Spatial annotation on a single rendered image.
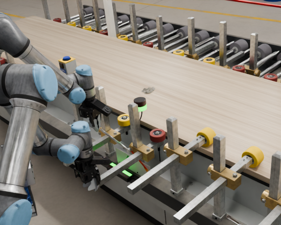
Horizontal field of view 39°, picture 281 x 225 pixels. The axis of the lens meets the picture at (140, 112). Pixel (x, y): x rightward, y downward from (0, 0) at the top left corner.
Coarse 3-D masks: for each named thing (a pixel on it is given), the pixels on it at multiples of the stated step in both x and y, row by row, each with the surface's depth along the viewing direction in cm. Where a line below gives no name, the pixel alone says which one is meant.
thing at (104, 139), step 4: (120, 128) 218; (124, 128) 218; (128, 128) 220; (120, 132) 217; (124, 132) 219; (104, 136) 213; (96, 140) 210; (100, 140) 210; (104, 140) 210; (108, 140) 213; (92, 144) 207; (96, 144) 207; (100, 144) 209; (104, 144) 211; (96, 148) 208; (64, 164) 198; (68, 164) 198
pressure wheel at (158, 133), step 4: (152, 132) 202; (156, 132) 201; (160, 132) 202; (164, 132) 201; (152, 136) 199; (156, 136) 199; (160, 136) 199; (164, 136) 200; (152, 140) 201; (156, 140) 199; (160, 140) 199
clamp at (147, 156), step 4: (132, 144) 202; (132, 148) 200; (136, 148) 198; (140, 148) 198; (144, 148) 197; (140, 152) 196; (144, 152) 194; (148, 152) 194; (152, 152) 195; (144, 156) 195; (148, 156) 194; (152, 156) 196; (148, 160) 195
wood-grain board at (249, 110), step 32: (32, 32) 371; (64, 32) 361; (96, 64) 289; (128, 64) 283; (160, 64) 277; (192, 64) 272; (128, 96) 240; (160, 96) 236; (192, 96) 232; (224, 96) 228; (256, 96) 224; (160, 128) 206; (192, 128) 203; (224, 128) 200; (256, 128) 197
